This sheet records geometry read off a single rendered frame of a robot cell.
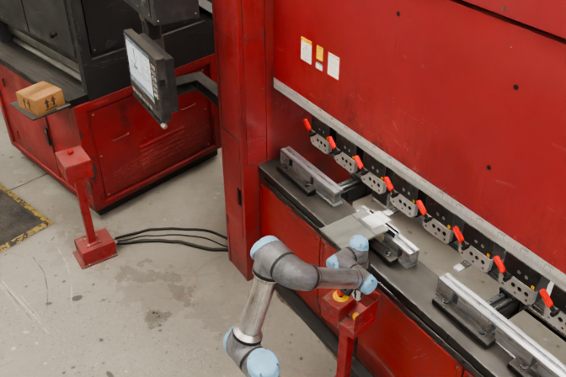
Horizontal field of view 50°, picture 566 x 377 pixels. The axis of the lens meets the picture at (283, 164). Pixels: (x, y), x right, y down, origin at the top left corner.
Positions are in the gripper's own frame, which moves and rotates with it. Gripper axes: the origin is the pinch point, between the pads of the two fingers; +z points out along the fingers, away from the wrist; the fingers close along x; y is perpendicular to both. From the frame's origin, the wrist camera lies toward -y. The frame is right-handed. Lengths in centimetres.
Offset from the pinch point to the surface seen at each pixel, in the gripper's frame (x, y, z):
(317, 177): 64, 42, -9
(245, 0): 105, 39, -98
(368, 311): -4.9, 2.9, 6.9
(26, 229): 252, -66, 75
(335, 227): 27.0, 16.4, -14.5
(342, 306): 4.8, -3.6, 5.8
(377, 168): 18, 35, -43
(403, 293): -13.9, 15.8, -1.7
